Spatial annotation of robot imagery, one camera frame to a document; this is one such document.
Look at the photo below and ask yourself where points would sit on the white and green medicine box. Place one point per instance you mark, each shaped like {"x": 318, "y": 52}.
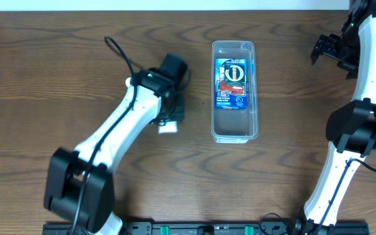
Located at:
{"x": 168, "y": 127}

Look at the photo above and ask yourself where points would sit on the red and green medicine box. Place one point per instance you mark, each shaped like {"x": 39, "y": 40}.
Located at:
{"x": 232, "y": 79}

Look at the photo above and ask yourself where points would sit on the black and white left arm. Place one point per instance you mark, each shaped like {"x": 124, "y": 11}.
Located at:
{"x": 80, "y": 183}

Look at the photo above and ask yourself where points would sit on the clear plastic container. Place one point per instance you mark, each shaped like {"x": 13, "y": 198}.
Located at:
{"x": 235, "y": 126}

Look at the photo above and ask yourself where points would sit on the blue Kool Fever box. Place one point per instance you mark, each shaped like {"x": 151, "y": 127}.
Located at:
{"x": 233, "y": 102}

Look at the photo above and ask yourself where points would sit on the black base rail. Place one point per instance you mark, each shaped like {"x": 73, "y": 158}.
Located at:
{"x": 267, "y": 227}

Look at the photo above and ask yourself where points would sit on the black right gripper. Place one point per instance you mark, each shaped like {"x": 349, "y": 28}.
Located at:
{"x": 330, "y": 47}

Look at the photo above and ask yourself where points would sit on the dark bottle with white cap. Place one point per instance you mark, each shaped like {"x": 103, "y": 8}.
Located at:
{"x": 128, "y": 82}

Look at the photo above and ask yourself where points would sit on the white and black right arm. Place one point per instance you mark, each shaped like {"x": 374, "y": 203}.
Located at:
{"x": 351, "y": 129}

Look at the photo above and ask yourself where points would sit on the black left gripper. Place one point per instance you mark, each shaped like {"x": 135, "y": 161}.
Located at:
{"x": 177, "y": 109}

